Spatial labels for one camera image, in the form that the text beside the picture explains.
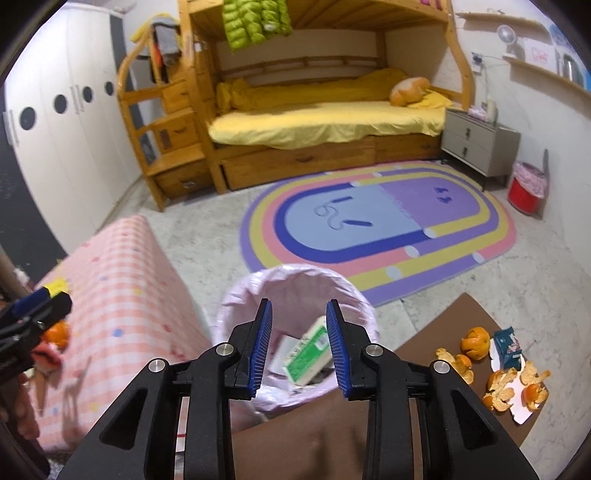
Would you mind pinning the yellow pillow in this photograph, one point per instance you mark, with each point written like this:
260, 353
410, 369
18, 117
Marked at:
434, 99

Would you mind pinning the red crumpled wrapper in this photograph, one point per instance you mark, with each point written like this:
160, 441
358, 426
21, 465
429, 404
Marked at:
46, 357

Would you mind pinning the pink-lined trash can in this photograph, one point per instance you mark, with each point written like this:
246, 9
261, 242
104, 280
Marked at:
295, 284

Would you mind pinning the grey upright panel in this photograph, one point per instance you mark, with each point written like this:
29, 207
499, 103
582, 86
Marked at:
545, 184

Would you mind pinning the person's left hand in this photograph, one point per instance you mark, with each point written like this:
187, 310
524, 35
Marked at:
25, 406

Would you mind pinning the pink packet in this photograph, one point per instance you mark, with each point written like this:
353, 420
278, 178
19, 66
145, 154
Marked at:
475, 112

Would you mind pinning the long wooden wall shelf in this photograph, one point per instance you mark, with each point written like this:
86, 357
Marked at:
549, 74

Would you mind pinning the thin wooden wall shelf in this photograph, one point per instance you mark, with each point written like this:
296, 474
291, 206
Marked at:
503, 18

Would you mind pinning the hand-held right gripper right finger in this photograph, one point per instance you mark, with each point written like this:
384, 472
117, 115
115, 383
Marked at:
339, 357

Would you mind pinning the green and white carton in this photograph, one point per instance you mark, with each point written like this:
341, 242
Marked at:
307, 353

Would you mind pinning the yellow bed sheet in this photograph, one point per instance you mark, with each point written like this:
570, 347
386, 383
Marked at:
323, 122

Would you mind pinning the metal cup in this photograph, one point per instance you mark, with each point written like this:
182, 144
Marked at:
571, 68

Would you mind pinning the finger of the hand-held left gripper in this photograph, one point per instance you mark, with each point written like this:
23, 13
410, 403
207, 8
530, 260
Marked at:
18, 344
32, 301

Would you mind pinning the white bottle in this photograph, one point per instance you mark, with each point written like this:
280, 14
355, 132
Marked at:
491, 110

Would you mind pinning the pastel rainbow oval rug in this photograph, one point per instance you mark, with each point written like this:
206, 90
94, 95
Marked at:
323, 217

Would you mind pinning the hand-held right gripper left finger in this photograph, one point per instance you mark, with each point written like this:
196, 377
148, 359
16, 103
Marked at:
258, 353

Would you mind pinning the pink checkered tablecloth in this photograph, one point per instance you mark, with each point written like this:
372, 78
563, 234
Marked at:
124, 286

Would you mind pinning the yellow wrapper piece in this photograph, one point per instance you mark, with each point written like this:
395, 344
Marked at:
57, 286

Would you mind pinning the white wardrobe with round holes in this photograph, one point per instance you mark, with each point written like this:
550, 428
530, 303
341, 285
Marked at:
69, 138

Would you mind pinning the blue snack packet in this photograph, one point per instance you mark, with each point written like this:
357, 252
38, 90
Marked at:
508, 346

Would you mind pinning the grey cloth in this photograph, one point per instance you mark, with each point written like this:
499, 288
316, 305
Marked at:
168, 44

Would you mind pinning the small white fan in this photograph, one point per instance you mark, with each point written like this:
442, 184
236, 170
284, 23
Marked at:
505, 37

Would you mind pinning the wooden staircase with drawers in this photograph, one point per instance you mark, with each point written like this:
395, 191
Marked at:
178, 138

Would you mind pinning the white paper sheet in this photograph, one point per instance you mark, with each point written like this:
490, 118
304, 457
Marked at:
524, 414

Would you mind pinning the white box with pink print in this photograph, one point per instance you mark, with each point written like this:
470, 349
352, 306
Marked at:
540, 55

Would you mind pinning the red bin with pink bag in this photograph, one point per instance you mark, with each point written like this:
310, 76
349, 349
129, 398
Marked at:
525, 191

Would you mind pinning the orange cloth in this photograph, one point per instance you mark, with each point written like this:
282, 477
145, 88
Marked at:
159, 60

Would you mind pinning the wall socket with plug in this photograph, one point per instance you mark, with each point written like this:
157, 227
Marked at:
478, 62

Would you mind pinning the grey two-drawer nightstand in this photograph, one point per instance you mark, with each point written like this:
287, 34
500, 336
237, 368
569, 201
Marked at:
475, 143

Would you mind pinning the wooden bunk bed frame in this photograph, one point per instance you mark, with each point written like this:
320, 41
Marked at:
323, 157

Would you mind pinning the orange peel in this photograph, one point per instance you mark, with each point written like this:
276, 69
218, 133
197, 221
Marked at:
501, 391
59, 334
457, 364
475, 342
535, 390

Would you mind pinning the orange and white plush cushion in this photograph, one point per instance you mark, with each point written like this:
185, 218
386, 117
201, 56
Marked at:
408, 90

